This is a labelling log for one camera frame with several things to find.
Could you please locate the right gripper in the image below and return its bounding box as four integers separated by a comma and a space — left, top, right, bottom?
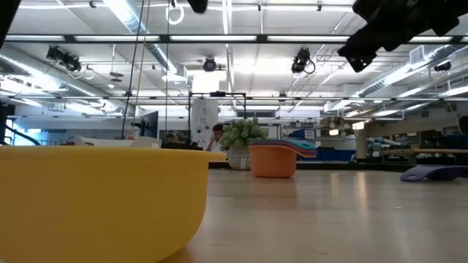
338, 0, 468, 73

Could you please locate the black ceiling camera with cable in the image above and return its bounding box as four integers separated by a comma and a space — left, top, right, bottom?
291, 46, 316, 75

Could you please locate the green succulent in white pot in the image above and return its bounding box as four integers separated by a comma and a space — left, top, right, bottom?
218, 117, 270, 171

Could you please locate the black equipment stand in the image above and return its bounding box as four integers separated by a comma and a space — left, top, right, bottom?
0, 104, 15, 147

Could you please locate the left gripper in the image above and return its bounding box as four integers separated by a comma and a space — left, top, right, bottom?
186, 0, 208, 14

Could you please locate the wooden workbench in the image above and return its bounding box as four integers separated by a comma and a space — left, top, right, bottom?
380, 148, 468, 155

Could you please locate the purple-blue measuring cup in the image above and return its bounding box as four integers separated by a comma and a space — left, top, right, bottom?
400, 164, 468, 183

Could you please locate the teal measuring cup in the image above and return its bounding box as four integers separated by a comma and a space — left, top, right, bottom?
270, 140, 317, 152

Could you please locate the yellow measuring cup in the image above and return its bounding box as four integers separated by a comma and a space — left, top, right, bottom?
0, 145, 227, 263

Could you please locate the white hanging cable loop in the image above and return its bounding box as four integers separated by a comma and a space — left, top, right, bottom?
165, 0, 185, 26

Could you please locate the black hanging cable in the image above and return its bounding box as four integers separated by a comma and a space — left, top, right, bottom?
121, 0, 146, 140

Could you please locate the white air vent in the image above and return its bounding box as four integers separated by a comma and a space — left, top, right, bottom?
409, 45, 426, 65

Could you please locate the orange measuring cup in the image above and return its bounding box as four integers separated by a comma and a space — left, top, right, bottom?
250, 144, 317, 179

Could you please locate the white pillar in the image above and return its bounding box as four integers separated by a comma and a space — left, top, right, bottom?
190, 99, 219, 147

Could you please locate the black overhead light beam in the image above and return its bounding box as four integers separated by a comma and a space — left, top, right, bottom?
3, 34, 468, 45

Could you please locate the black monitor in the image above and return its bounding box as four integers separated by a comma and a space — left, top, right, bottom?
132, 111, 159, 140

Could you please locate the white plastic basket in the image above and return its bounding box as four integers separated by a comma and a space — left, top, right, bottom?
75, 136, 162, 149

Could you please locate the blue shelf bin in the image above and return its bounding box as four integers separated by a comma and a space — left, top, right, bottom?
292, 129, 316, 140

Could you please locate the person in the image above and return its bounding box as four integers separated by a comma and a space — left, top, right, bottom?
205, 123, 224, 153

